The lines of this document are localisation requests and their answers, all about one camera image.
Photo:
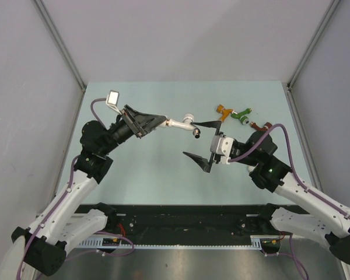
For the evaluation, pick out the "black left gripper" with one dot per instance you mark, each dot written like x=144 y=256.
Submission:
x=148 y=121

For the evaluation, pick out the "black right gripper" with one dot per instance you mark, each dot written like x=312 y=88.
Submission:
x=203 y=163

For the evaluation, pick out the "grey white water faucet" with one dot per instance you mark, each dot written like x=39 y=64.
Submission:
x=186 y=124

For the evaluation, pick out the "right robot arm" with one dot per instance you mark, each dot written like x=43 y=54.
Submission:
x=270 y=163

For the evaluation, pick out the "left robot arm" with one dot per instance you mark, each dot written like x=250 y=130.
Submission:
x=49 y=239

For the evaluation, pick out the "yellow water faucet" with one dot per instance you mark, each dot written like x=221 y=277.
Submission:
x=224 y=112

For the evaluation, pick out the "green water faucet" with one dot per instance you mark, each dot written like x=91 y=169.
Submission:
x=242 y=116

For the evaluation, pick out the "brown water faucet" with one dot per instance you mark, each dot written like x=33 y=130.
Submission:
x=263 y=128

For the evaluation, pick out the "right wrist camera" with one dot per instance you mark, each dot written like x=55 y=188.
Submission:
x=221 y=147

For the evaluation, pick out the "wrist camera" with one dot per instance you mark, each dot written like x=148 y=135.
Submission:
x=221 y=147
x=112 y=101

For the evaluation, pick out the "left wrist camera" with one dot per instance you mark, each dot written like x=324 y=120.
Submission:
x=112 y=101

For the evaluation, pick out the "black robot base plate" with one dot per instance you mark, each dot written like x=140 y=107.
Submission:
x=190 y=224

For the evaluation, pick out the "white slotted cable duct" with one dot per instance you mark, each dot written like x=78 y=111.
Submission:
x=109 y=243

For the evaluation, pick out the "aluminium frame post left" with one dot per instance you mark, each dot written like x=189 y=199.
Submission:
x=59 y=42

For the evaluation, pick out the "aluminium frame post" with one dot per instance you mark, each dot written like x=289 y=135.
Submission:
x=59 y=42
x=314 y=41

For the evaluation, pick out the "aluminium frame post right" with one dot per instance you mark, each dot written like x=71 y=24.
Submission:
x=314 y=41

